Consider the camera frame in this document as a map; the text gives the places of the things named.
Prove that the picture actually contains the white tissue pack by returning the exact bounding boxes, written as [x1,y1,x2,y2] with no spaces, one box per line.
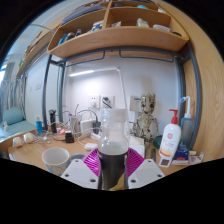
[128,134,146,158]

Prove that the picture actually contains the light blue pillow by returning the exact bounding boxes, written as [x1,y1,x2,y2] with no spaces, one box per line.
[2,106,25,126]

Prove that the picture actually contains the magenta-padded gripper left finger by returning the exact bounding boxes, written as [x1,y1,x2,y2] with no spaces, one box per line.
[60,147,102,191]

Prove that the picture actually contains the black electric shaver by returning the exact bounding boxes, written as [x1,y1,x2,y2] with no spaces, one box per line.
[48,109,58,134]

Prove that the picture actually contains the long wooden wall shelf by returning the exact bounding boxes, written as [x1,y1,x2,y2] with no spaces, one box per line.
[15,16,64,78]

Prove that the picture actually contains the wooden wardrobe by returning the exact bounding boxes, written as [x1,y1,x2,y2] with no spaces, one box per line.
[159,0,224,161]

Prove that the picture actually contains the clear bottle with dark label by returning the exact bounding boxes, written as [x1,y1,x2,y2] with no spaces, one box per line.
[97,107,130,192]

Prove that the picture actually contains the white charger block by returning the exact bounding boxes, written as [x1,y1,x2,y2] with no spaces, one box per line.
[79,119,97,136]

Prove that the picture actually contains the white tape roll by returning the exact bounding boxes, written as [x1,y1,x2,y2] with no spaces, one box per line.
[11,136,25,148]
[23,132,36,144]

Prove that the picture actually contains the small blue box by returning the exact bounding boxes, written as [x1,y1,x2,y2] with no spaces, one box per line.
[172,143,190,166]

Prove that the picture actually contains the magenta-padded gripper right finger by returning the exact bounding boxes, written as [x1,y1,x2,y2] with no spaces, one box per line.
[126,147,166,191]

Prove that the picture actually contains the bed with light blue sheet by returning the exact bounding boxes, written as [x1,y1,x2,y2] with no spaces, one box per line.
[0,119,38,143]

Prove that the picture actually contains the wooden tree figurine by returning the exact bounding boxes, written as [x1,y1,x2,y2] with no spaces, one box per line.
[133,93,160,144]

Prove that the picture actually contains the white pump bottle red cap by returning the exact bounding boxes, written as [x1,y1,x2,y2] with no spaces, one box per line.
[157,109,183,168]

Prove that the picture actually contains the white mug with blue map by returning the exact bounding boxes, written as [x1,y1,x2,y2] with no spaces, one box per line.
[41,147,72,177]

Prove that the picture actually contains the small blue bottle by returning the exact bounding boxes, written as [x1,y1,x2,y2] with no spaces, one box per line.
[35,115,44,136]

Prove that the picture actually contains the wooden shelf unit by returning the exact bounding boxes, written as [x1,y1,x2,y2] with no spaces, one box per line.
[46,0,190,61]

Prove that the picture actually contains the small black cube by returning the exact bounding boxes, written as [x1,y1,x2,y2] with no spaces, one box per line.
[64,130,76,144]

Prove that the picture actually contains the blue spray bottle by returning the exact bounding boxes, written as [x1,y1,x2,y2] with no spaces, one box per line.
[179,95,194,149]

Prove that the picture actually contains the small white desk clock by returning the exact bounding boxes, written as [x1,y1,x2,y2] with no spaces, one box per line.
[158,155,172,168]

